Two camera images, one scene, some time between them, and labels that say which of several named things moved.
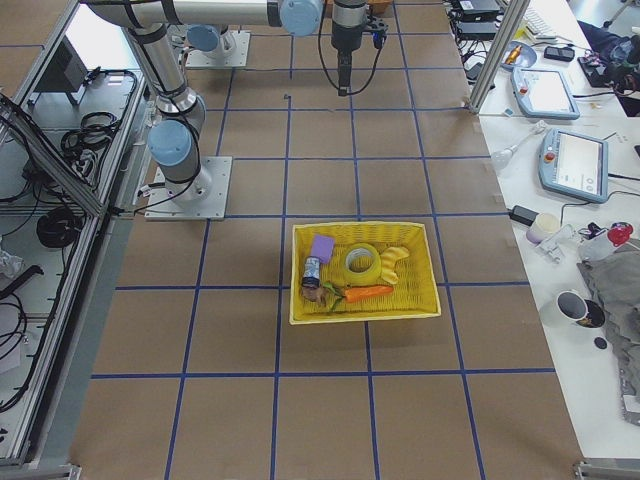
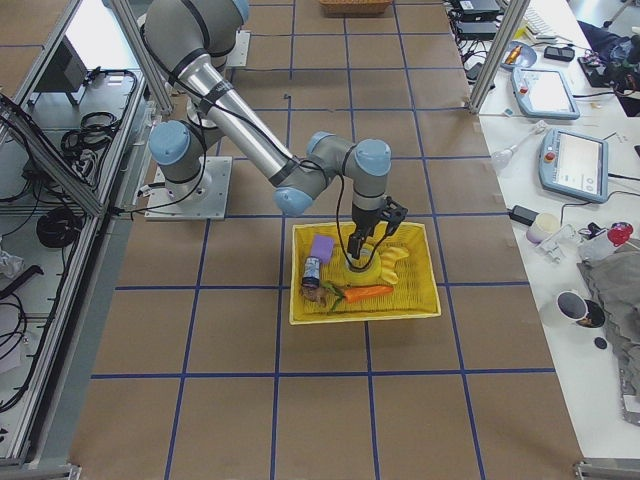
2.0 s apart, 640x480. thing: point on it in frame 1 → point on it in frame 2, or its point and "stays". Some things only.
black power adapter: (523, 215) stays
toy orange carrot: (356, 291) stays
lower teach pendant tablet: (575, 164) stays
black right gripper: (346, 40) → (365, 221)
